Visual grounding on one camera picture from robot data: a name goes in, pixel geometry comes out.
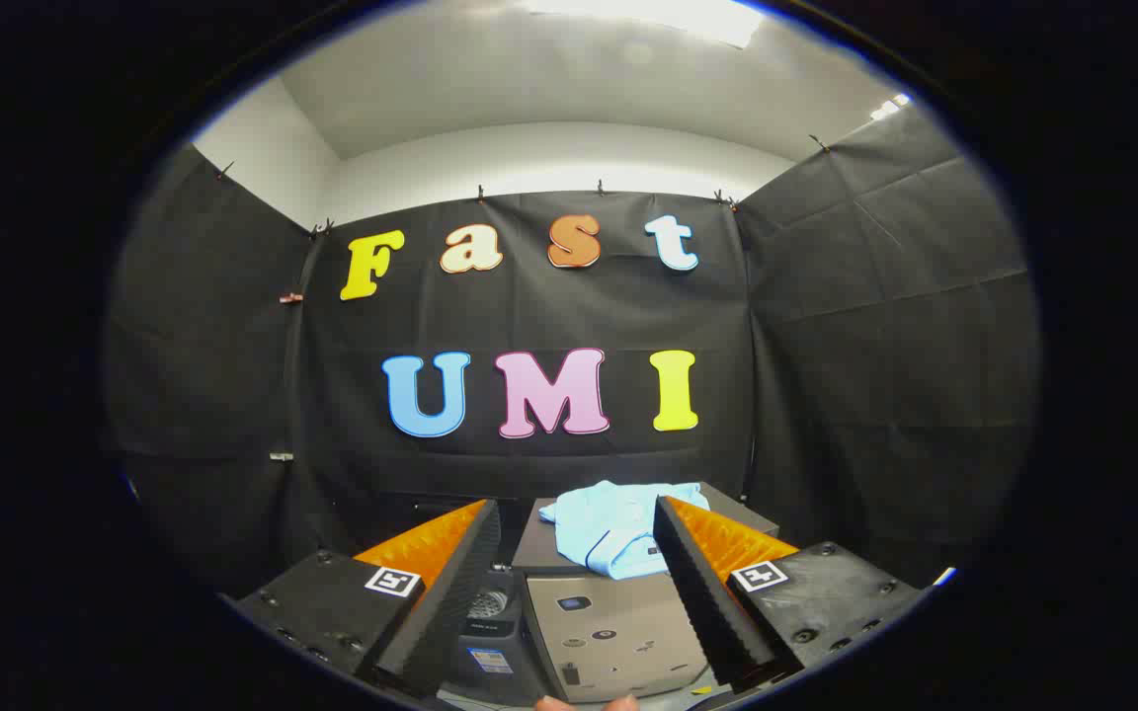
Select black backdrop cloth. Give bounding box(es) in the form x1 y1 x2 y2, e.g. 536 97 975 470
105 99 1042 598

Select ceiling light panel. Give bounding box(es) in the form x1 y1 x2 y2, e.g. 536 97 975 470
520 0 764 47

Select light blue button shirt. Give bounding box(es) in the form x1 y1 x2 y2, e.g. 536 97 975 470
539 481 711 581

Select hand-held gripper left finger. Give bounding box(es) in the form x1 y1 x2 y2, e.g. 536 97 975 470
233 499 502 696

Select grey cabinet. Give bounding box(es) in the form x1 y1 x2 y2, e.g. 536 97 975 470
513 481 782 704

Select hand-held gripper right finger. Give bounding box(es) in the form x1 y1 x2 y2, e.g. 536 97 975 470
654 496 927 693

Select dark grey washing machine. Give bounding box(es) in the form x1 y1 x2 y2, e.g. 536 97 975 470
441 563 555 708

